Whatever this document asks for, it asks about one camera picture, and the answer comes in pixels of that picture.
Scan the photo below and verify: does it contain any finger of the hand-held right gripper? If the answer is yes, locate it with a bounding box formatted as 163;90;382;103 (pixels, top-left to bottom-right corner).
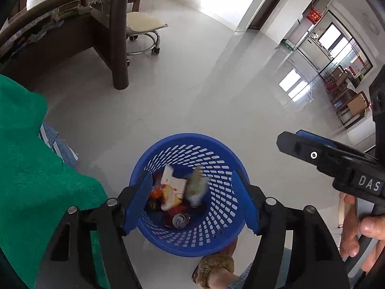
295;129;375;164
277;131;377;182

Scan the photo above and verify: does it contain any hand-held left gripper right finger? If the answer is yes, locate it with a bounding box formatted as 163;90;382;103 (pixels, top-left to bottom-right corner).
231;169;351;289

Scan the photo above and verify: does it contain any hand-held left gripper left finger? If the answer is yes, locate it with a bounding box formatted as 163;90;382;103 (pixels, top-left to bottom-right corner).
36;170;154;289

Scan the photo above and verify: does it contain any cream wrapper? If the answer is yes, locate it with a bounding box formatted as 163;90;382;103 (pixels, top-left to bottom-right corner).
161;165;187;212

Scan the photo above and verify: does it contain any blue plastic perforated basket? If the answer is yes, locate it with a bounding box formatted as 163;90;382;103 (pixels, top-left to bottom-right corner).
129;132;251;258

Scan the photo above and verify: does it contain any person's right hand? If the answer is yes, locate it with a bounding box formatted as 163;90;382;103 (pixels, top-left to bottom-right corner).
340;193;385;273

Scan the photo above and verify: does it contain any red drink can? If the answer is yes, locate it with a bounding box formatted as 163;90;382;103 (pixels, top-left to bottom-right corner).
164;211;191;230

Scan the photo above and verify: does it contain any wooden chair with cardboard box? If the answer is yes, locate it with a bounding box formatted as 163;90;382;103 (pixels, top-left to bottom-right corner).
331;90;371;127

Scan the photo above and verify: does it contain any brown furry slipper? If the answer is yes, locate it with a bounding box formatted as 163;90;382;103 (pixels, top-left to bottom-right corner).
192;254;235;289

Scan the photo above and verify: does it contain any person's blue jeans leg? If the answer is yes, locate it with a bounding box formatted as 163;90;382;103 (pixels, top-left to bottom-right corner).
233;262;253;289

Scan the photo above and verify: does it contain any blue white striped cloth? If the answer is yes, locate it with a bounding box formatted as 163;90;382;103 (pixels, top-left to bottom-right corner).
39;122;79;169

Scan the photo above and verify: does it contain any green patterned tablecloth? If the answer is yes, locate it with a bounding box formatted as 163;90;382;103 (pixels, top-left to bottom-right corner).
0;74;110;289

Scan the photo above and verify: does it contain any long dark wooden table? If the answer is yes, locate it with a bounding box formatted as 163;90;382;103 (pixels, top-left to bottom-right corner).
0;0;145;90

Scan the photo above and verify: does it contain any cream cushioned wheeled stool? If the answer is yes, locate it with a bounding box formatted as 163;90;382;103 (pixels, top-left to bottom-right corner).
126;12;169;67

